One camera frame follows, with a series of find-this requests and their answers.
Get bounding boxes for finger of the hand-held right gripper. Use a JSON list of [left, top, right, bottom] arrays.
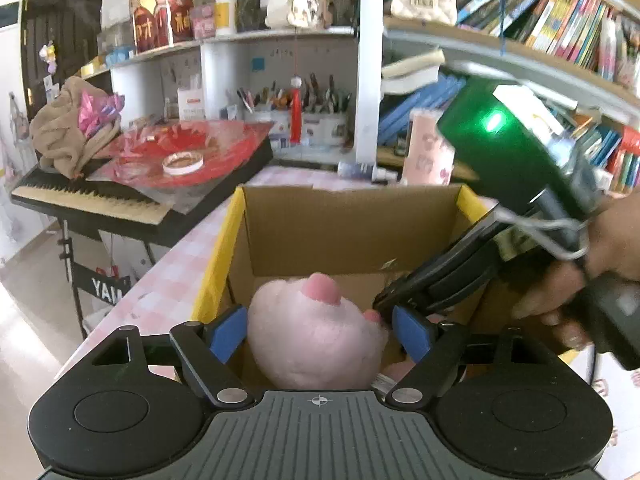
[[372, 219, 501, 319], [395, 255, 497, 317]]

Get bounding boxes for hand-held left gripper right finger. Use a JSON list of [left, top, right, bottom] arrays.
[[384, 305, 580, 407]]

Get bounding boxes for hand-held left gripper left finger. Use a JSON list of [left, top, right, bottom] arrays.
[[61, 305, 255, 408]]

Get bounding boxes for pale pink plush toy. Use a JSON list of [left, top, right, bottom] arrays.
[[246, 272, 388, 391]]

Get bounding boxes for yellow cardboard box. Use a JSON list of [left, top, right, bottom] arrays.
[[192, 182, 593, 396]]

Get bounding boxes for person's right hand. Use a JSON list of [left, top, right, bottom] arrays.
[[514, 195, 640, 353]]

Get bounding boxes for pink printed desk mat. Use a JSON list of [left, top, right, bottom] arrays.
[[55, 165, 640, 461]]

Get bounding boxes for pink cylinder container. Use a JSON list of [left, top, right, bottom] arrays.
[[402, 109, 456, 186]]

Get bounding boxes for row of colourful books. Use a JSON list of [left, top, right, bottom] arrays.
[[377, 75, 640, 196]]

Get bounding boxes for dark blue bottle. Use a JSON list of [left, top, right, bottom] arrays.
[[337, 161, 398, 184]]

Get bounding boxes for thick cream book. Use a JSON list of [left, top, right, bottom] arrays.
[[381, 50, 446, 95]]

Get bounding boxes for black keyboard stand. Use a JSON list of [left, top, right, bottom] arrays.
[[57, 217, 156, 341]]

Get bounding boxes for blue hanging ribbon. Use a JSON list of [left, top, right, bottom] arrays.
[[492, 0, 509, 56]]

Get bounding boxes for shelf row of picture books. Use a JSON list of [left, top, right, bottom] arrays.
[[457, 0, 640, 86]]

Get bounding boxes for white tape roll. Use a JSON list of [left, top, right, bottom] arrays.
[[161, 152, 204, 176]]

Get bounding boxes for black electronic keyboard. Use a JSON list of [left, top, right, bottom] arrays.
[[10, 137, 275, 226]]

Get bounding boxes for red gift packs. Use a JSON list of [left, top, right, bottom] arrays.
[[87, 119, 273, 191]]

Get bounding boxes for red tassel ornament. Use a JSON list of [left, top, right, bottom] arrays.
[[289, 76, 306, 145]]

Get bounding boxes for white box with red label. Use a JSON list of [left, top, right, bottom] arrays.
[[176, 86, 207, 122]]

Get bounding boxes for pink shiny ribbon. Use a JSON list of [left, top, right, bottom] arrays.
[[77, 91, 125, 136]]

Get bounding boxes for brown cloth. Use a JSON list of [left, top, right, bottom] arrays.
[[29, 76, 126, 178]]

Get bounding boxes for gold box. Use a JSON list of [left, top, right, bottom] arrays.
[[80, 57, 111, 78]]

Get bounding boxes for white bottle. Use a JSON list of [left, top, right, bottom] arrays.
[[214, 0, 237, 36]]

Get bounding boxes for pink small box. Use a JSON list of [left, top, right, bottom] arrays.
[[192, 4, 217, 40]]

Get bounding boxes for dark wooden door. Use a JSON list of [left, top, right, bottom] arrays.
[[20, 0, 106, 126]]

